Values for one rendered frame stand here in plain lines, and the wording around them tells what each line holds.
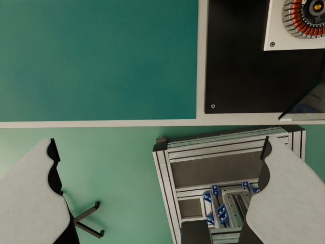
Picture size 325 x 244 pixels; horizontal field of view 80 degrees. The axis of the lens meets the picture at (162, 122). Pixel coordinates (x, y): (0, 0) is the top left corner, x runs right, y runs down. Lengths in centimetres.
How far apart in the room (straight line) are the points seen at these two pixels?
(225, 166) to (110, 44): 97
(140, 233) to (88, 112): 150
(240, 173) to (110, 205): 106
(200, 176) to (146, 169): 43
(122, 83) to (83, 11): 18
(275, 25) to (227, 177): 97
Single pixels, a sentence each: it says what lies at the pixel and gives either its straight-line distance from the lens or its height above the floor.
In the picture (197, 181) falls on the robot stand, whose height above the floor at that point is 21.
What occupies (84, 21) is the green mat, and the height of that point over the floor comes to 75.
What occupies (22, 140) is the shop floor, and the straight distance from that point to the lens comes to 178.
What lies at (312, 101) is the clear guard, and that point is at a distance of 25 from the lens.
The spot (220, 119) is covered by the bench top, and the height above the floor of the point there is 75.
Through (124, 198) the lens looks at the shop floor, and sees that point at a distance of 170.
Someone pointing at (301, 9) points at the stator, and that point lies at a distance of 49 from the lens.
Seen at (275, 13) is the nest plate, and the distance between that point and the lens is 51.
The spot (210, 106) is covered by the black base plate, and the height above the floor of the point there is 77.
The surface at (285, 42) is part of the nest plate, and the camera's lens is 52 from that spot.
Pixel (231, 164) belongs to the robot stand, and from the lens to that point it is 126.
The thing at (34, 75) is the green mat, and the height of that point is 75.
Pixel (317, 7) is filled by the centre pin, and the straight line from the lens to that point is 52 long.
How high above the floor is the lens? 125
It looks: 70 degrees down
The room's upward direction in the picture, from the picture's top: 169 degrees counter-clockwise
